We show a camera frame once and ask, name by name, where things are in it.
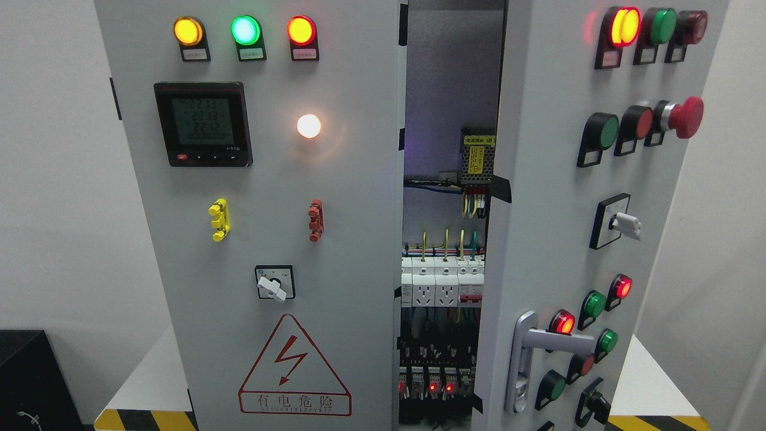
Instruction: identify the black digital power meter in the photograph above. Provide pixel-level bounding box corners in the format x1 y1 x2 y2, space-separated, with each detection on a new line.
154 81 253 167

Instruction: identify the green indicator light left door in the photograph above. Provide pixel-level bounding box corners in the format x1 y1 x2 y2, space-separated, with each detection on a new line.
230 14 266 61

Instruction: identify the red electric hazard sign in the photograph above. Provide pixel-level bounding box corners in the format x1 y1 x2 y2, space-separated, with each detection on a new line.
238 314 352 417

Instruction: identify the red emergency stop button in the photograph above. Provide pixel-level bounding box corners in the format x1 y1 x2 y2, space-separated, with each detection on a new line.
643 96 705 147

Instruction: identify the grey cabinet door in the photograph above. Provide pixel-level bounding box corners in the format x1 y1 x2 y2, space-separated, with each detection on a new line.
95 1 407 430
472 1 729 430

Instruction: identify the metal mesh power supply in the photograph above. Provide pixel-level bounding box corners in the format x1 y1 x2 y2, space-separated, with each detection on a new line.
459 126 496 185

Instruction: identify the white indicator light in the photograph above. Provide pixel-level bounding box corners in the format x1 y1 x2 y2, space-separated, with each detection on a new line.
296 114 322 139

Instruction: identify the yellow terminal connector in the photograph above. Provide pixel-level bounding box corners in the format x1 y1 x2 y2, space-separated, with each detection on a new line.
208 198 230 242

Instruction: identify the white socket breaker row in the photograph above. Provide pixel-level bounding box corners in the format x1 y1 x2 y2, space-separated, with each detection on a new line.
400 256 485 308

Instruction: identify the white selector switch right door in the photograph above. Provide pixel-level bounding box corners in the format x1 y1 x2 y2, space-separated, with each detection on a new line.
589 193 642 249

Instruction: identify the red terminal connector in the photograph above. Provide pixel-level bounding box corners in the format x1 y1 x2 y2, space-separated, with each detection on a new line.
308 199 324 243

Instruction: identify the white rotary selector switch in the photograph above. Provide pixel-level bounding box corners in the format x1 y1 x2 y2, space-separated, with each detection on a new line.
254 265 296 303

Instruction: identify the relay row with red LEDs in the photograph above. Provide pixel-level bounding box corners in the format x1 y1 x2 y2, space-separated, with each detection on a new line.
399 365 476 400

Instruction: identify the red indicator light left door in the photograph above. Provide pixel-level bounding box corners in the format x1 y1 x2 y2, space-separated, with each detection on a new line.
285 16 318 61

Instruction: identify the yellow indicator light left door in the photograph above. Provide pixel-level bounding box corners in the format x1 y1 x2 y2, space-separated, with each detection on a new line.
173 16 211 61

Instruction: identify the silver door handle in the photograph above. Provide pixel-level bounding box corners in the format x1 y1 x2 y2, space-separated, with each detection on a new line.
505 310 597 415

